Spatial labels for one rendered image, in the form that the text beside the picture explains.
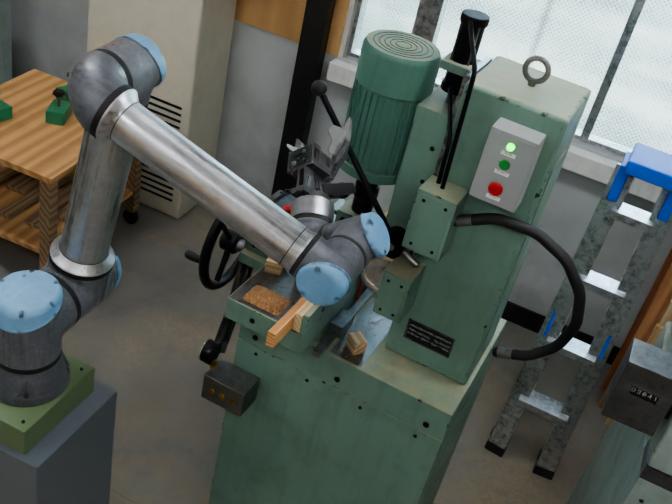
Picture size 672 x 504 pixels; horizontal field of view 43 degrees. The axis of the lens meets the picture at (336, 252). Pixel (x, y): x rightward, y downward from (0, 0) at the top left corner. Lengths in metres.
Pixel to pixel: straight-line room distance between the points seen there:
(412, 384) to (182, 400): 1.16
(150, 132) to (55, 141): 1.72
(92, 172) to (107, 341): 1.41
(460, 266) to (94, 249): 0.83
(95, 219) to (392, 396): 0.79
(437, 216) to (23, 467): 1.10
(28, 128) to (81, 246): 1.42
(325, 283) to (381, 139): 0.49
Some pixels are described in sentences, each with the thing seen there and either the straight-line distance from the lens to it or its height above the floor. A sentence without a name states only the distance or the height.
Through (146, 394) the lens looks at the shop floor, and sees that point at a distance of 3.02.
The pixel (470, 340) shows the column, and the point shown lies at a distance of 2.02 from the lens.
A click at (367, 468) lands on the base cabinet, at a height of 0.51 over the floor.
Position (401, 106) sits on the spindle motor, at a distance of 1.88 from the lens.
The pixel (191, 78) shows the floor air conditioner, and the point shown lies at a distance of 3.52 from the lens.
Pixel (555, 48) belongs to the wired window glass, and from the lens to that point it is 3.32.
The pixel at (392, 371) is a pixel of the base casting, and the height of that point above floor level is 0.80.
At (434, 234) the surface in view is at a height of 1.21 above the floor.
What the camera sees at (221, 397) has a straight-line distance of 2.22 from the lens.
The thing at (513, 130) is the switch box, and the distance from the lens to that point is 1.71.
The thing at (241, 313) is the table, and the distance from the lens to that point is 2.01.
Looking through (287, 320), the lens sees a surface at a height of 0.94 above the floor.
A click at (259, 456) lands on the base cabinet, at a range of 2.41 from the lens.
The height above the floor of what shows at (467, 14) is 1.62.
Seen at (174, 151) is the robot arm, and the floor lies 1.38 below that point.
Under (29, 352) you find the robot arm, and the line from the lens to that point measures 2.02.
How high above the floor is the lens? 2.16
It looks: 34 degrees down
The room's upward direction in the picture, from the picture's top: 14 degrees clockwise
